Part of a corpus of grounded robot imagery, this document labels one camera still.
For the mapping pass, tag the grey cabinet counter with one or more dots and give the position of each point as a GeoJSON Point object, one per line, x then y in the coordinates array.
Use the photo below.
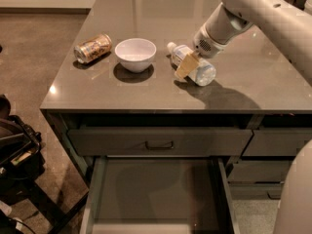
{"type": "Point", "coordinates": [255, 86]}

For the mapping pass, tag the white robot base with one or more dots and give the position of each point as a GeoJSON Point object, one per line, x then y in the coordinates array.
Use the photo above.
{"type": "Point", "coordinates": [294, 214]}

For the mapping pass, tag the gold printed drink can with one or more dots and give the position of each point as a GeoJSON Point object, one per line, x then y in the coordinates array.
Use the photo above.
{"type": "Point", "coordinates": [92, 49]}

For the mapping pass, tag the grey top left drawer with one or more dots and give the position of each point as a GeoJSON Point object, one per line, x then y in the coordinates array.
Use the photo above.
{"type": "Point", "coordinates": [159, 141]}

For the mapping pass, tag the clear blue plastic water bottle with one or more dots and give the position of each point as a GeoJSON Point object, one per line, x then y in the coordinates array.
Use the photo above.
{"type": "Point", "coordinates": [203, 75]}

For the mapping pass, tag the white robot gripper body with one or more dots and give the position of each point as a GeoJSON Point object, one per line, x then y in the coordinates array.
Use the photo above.
{"type": "Point", "coordinates": [205, 46]}

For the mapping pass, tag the white ceramic bowl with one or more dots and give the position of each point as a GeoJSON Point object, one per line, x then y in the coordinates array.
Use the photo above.
{"type": "Point", "coordinates": [135, 54]}

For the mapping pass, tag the grey bottom right drawer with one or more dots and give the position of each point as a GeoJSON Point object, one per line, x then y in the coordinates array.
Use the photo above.
{"type": "Point", "coordinates": [258, 191]}

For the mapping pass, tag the black equipment cart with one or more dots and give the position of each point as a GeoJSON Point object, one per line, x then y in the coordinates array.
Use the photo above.
{"type": "Point", "coordinates": [20, 157]}

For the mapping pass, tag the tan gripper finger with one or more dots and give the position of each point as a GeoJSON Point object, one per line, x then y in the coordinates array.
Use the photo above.
{"type": "Point", "coordinates": [188, 64]}

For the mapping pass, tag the grey middle right drawer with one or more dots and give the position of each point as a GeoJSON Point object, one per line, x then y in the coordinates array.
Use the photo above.
{"type": "Point", "coordinates": [259, 171]}

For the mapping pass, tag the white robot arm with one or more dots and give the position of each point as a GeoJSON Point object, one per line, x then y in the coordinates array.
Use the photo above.
{"type": "Point", "coordinates": [287, 27]}

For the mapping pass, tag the open grey middle drawer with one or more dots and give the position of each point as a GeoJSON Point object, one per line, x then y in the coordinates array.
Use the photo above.
{"type": "Point", "coordinates": [159, 196]}

